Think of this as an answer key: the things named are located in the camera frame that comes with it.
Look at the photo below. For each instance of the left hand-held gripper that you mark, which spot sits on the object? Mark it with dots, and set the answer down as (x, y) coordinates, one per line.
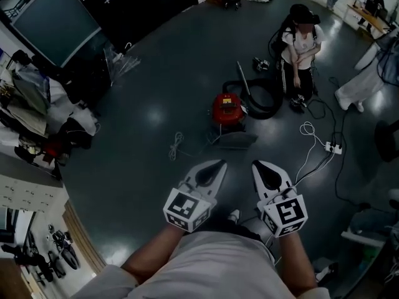
(187, 209)

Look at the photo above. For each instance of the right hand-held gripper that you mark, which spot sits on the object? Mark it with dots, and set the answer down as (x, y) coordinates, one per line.
(286, 213)

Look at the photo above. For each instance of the grey vacuum cleaner nozzle piece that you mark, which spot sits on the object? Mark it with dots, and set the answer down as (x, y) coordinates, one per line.
(237, 140)

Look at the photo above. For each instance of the red vacuum cleaner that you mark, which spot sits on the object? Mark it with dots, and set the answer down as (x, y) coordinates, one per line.
(227, 109)

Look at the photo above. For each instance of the person's right forearm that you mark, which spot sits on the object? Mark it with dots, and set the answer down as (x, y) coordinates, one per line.
(296, 260)

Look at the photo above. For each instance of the person's left forearm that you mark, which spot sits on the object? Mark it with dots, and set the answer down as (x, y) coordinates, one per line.
(149, 254)

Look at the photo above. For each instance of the metal vacuum cleaner wand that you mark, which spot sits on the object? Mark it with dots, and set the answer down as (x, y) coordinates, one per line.
(244, 78)

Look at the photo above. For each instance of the person's white shoe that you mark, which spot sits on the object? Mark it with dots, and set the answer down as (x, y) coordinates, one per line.
(234, 215)

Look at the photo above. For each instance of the person's dark trousers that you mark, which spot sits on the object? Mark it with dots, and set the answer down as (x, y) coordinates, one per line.
(249, 227)

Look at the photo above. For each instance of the white power strip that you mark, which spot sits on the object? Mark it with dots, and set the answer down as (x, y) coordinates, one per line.
(333, 147)

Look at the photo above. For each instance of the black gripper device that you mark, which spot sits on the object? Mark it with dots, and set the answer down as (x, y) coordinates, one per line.
(297, 103)
(261, 64)

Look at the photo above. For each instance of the person's white shirt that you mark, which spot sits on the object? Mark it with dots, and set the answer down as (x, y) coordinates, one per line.
(212, 266)

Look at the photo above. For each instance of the black and white shoe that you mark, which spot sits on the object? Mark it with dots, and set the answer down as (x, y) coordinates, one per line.
(327, 273)

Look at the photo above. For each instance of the transparent umbrella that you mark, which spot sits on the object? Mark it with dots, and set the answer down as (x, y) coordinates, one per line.
(120, 64)

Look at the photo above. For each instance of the black wheeled stool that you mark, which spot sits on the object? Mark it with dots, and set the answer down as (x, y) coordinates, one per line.
(232, 1)

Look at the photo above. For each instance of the white drawer cabinet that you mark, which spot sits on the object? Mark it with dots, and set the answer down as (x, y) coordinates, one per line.
(28, 192)

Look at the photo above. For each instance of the cluttered desk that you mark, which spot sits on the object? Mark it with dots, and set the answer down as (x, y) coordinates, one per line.
(34, 104)

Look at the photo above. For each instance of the wooden table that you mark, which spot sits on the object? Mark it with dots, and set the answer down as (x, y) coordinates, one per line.
(366, 19)

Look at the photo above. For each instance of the green framed board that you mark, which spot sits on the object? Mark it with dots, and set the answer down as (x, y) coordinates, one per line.
(56, 20)

